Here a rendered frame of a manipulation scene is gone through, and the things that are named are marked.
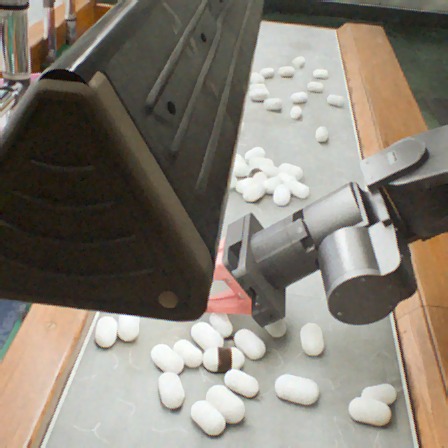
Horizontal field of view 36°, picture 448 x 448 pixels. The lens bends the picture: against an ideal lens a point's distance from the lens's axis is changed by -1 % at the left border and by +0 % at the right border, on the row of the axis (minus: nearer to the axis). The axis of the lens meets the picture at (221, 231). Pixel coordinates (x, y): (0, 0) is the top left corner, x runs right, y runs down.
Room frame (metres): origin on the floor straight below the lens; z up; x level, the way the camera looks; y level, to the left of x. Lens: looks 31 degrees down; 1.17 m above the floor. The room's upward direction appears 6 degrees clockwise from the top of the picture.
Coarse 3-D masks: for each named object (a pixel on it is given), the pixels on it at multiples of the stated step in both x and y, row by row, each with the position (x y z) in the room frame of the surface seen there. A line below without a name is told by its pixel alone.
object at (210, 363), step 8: (208, 352) 0.47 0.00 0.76; (216, 352) 0.47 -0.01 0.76; (232, 352) 0.48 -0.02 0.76; (240, 352) 0.48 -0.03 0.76; (208, 360) 0.47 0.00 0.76; (216, 360) 0.47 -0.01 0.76; (240, 360) 0.47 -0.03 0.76; (208, 368) 0.47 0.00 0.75; (216, 368) 0.47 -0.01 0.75; (232, 368) 0.47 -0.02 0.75; (240, 368) 0.47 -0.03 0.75
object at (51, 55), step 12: (48, 0) 1.37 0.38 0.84; (72, 0) 1.52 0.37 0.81; (48, 12) 1.37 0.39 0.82; (72, 12) 1.52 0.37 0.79; (48, 24) 1.37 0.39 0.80; (72, 24) 1.52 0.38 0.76; (48, 36) 1.37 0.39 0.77; (72, 36) 1.52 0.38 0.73; (48, 48) 1.37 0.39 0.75; (60, 48) 1.49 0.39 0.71; (48, 60) 1.37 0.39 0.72
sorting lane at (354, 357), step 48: (288, 48) 1.58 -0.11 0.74; (336, 48) 1.62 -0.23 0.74; (288, 96) 1.24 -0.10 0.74; (240, 144) 0.99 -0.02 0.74; (288, 144) 1.01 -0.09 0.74; (336, 144) 1.03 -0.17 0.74; (288, 288) 0.61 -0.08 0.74; (144, 336) 0.51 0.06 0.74; (288, 336) 0.53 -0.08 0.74; (336, 336) 0.54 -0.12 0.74; (384, 336) 0.55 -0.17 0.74; (96, 384) 0.44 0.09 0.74; (144, 384) 0.45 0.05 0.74; (192, 384) 0.45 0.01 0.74; (336, 384) 0.47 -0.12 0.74; (48, 432) 0.38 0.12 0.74; (96, 432) 0.39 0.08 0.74; (144, 432) 0.39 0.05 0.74; (192, 432) 0.40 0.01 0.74; (240, 432) 0.40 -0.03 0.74; (288, 432) 0.41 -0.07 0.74; (336, 432) 0.41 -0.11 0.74; (384, 432) 0.42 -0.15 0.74
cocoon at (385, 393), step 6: (384, 384) 0.46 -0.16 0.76; (366, 390) 0.45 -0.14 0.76; (372, 390) 0.45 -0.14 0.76; (378, 390) 0.45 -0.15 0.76; (384, 390) 0.45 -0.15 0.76; (390, 390) 0.45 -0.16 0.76; (366, 396) 0.44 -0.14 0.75; (372, 396) 0.44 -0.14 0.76; (378, 396) 0.44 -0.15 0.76; (384, 396) 0.44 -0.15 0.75; (390, 396) 0.45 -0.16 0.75; (396, 396) 0.45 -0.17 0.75; (384, 402) 0.44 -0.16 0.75; (390, 402) 0.45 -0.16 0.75
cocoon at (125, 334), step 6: (120, 318) 0.51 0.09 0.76; (126, 318) 0.51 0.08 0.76; (132, 318) 0.51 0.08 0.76; (138, 318) 0.52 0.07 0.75; (120, 324) 0.50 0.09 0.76; (126, 324) 0.50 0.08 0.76; (132, 324) 0.50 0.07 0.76; (138, 324) 0.51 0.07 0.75; (120, 330) 0.50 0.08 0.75; (126, 330) 0.50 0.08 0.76; (132, 330) 0.50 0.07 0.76; (138, 330) 0.50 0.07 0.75; (120, 336) 0.50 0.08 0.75; (126, 336) 0.49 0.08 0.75; (132, 336) 0.50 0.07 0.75
